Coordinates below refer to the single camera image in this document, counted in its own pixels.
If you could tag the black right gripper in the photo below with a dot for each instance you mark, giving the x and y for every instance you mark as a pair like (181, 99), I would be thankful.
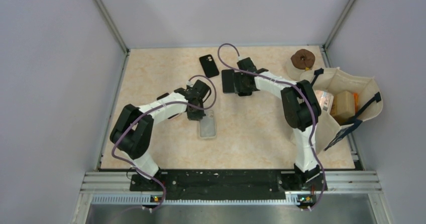
(239, 88)

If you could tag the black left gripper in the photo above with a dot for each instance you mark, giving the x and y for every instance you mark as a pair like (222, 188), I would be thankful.
(196, 117)

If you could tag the brown cardboard box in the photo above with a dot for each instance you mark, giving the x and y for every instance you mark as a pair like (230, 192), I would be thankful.
(343, 106)

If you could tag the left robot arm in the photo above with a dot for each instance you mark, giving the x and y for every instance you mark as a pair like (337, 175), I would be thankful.
(132, 131)

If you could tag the brown-topped paper roll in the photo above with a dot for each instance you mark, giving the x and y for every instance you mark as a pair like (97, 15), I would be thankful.
(301, 61)

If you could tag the aluminium frame rail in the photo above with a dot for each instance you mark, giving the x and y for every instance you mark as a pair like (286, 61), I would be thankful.
(112, 186)

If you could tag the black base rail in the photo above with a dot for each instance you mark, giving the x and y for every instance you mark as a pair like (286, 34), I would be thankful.
(226, 184)

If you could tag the orange item in bag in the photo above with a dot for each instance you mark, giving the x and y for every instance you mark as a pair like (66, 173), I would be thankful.
(355, 96)

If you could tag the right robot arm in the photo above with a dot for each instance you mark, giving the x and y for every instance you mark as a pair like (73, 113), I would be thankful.
(300, 106)

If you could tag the blue-edged black phone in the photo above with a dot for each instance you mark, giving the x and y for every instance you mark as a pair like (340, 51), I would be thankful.
(228, 81)

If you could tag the cream canvas tote bag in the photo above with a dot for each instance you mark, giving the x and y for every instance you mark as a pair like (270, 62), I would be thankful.
(333, 80)

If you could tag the pink patterned roll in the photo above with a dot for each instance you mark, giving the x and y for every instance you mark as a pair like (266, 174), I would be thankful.
(325, 100)

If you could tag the white translucent phone case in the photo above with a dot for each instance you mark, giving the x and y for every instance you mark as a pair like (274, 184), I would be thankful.
(207, 126)

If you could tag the black phone case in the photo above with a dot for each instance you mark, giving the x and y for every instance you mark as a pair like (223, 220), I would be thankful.
(209, 66)

